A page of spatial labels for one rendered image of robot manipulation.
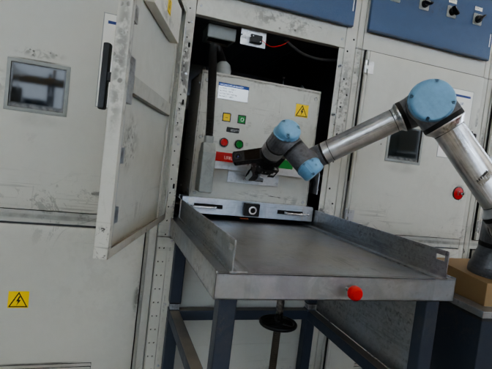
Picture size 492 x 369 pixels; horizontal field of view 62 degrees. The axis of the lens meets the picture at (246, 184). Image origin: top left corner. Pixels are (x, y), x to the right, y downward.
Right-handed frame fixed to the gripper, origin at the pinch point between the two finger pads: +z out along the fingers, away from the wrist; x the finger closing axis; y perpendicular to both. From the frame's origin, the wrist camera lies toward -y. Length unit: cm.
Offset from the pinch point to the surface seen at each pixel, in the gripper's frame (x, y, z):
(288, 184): 1.7, 19.7, 5.1
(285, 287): -51, -11, -48
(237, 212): -10.1, -0.4, 10.5
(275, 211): -8.6, 15.3, 9.6
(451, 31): 61, 83, -37
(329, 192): -1.6, 36.2, 2.0
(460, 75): 46, 92, -28
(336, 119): 23.6, 35.3, -12.6
